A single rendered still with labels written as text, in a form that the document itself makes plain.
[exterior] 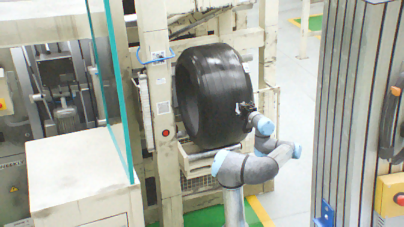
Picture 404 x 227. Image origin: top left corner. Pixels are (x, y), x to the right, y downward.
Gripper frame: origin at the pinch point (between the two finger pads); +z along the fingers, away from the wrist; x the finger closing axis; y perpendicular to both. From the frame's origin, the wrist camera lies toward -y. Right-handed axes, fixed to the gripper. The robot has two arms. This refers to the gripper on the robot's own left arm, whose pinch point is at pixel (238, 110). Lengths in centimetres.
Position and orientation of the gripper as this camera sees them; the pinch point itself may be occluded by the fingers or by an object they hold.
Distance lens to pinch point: 262.2
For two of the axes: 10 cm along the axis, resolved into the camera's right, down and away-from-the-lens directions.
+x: -9.4, 2.0, -2.8
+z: -3.3, -3.0, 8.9
